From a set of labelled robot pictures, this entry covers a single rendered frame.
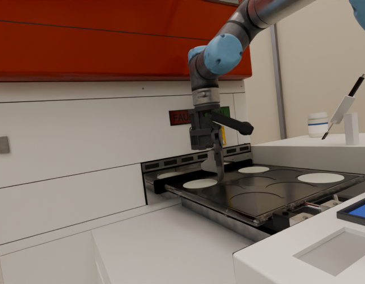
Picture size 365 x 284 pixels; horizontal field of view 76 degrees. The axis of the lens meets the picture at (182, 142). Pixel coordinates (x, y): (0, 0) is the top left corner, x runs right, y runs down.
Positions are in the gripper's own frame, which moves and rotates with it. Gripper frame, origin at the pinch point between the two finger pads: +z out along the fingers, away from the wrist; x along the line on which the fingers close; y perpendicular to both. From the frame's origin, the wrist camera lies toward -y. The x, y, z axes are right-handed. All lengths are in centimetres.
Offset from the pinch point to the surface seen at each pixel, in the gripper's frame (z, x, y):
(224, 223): 8.7, 11.1, -0.4
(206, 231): 9.6, 13.1, 3.7
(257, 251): -4.4, 46.4, -7.0
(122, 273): 9.6, 29.3, 16.3
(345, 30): -78, -156, -94
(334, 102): -22, -162, -85
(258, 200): 1.7, 16.6, -8.3
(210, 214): 8.1, 7.2, 3.3
